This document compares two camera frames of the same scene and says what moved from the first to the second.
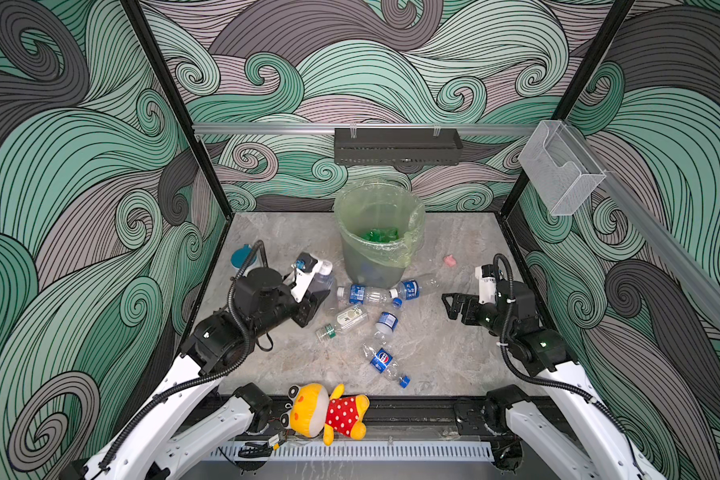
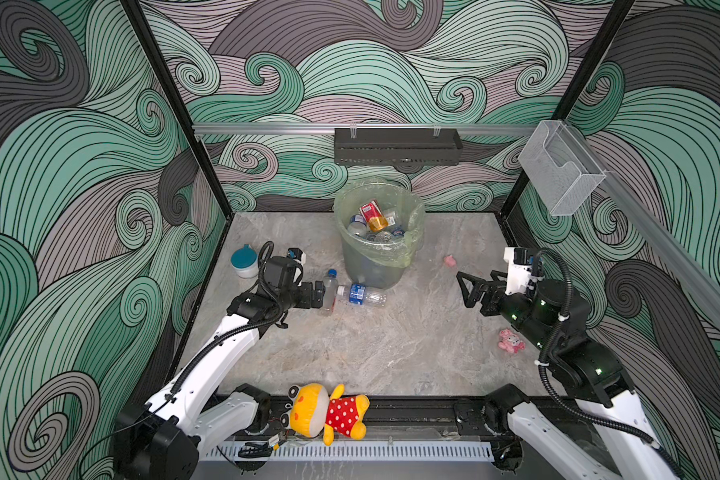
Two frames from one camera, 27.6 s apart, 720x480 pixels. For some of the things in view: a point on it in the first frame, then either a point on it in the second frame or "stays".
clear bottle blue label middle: [358, 294] stays
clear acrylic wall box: [560, 168] stays
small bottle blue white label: [387, 323] → [357, 225]
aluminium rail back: [327, 129] stays
